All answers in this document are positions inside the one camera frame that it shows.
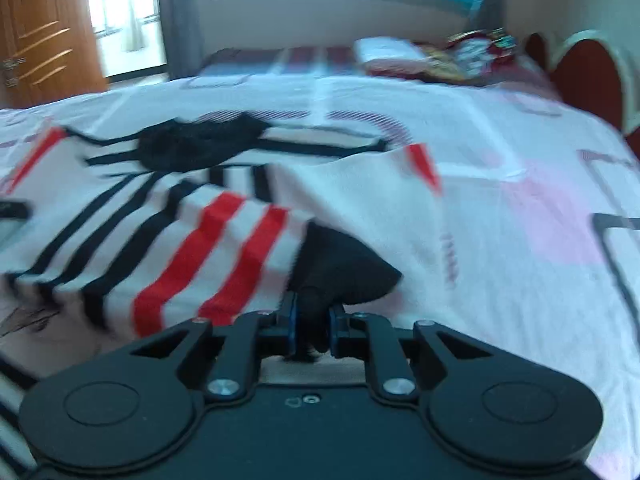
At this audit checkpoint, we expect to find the purple striped bed sheet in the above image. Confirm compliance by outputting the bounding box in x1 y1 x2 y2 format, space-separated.
199 45 363 80

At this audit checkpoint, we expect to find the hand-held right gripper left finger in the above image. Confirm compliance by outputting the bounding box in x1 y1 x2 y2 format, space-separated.
129 291 301 403

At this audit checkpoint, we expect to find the pile of folded bedding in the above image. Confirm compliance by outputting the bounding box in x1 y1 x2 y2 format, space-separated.
370 27 523 86

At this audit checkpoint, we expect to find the brown wooden door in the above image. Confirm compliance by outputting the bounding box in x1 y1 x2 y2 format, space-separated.
0 0 109 109

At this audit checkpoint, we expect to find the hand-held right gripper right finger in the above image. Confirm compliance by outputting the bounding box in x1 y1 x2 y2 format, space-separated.
327 304 496 403

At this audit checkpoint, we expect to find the bed with patterned sheet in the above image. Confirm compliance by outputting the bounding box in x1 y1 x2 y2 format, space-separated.
0 72 640 480

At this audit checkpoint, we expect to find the folded white cloth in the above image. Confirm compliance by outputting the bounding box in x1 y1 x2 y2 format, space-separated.
354 36 423 70

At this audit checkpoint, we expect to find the red black striped white sweater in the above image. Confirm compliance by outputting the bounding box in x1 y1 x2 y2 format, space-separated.
0 110 443 361

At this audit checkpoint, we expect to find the red white bed headboard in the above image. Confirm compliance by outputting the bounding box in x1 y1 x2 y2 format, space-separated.
522 29 640 163

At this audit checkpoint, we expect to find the grey curtain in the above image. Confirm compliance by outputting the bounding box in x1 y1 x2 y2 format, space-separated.
154 0 227 80

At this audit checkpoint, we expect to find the bright side window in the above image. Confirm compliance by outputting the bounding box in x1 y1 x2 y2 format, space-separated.
86 0 169 79

